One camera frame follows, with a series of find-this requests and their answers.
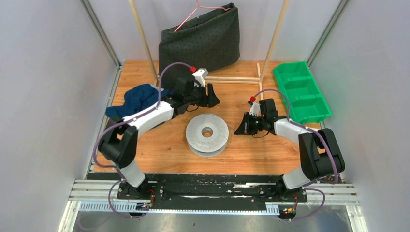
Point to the dark grey dotted cloth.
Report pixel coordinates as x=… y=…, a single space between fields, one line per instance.
x=210 y=41

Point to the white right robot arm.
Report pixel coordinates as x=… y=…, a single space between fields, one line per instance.
x=320 y=155

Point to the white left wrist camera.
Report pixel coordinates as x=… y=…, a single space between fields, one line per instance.
x=200 y=76

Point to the green plastic bin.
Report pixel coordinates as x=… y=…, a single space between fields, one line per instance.
x=307 y=104
x=285 y=71

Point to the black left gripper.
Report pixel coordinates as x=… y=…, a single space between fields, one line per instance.
x=211 y=99

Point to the wooden clothes rack frame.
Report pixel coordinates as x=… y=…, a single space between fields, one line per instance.
x=177 y=71

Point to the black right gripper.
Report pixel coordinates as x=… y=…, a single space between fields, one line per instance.
x=245 y=128

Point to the grey plastic cable spool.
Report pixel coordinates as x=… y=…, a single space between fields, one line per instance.
x=207 y=135

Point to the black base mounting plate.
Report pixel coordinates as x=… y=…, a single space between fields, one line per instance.
x=204 y=194

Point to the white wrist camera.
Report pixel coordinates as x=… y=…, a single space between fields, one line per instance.
x=254 y=108
x=200 y=76

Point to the pink wire hanger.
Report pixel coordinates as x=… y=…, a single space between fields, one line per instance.
x=194 y=13

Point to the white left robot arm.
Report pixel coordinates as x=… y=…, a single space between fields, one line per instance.
x=118 y=142

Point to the blue crumpled cloth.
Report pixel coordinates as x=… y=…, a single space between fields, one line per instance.
x=141 y=102

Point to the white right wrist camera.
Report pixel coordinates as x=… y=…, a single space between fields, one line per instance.
x=254 y=108

